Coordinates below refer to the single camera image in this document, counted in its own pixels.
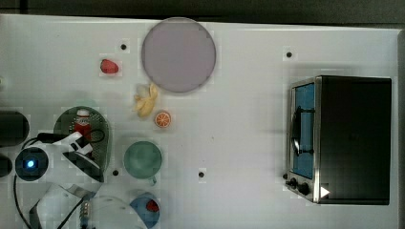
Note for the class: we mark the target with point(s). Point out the red ketchup bottle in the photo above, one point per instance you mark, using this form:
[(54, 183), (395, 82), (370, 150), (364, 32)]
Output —
[(82, 124)]

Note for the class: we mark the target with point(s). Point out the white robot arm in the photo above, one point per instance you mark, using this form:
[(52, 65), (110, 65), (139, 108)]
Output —
[(61, 161)]

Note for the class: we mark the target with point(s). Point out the green oval strainer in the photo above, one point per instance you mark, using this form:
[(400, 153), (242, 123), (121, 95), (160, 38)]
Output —
[(100, 133)]

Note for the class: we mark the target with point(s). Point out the orange slice toy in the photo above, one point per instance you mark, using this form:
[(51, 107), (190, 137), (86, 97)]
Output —
[(163, 119)]

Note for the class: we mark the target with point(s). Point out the yellow banana toy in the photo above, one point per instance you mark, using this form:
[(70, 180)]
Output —
[(145, 105)]

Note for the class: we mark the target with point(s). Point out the green cup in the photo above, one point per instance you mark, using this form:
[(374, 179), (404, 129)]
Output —
[(143, 160)]

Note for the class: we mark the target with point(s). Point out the red item in bowl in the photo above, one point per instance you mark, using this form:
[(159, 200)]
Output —
[(152, 206)]

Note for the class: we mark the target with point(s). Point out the red strawberry toy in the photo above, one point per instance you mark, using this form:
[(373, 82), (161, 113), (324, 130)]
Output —
[(109, 67)]

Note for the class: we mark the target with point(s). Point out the blue bowl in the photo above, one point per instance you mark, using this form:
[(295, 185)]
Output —
[(150, 219)]

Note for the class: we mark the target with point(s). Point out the black toaster oven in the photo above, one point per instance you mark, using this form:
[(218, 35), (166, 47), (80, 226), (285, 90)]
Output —
[(340, 140)]

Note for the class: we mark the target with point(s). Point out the large black cylinder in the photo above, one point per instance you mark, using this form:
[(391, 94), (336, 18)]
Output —
[(14, 128)]

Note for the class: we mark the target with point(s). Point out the small black cylinder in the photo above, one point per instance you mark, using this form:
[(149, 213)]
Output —
[(5, 166)]

